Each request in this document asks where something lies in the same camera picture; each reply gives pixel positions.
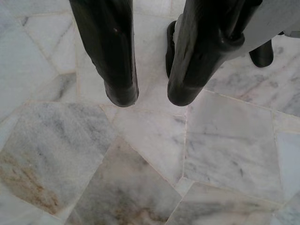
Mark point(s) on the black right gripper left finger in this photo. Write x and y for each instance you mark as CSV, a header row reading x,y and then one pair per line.
x,y
112,58

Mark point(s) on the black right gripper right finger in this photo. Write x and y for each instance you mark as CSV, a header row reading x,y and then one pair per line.
x,y
194,58

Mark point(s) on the grey black robot right leg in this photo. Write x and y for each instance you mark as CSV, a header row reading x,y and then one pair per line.
x,y
269,18

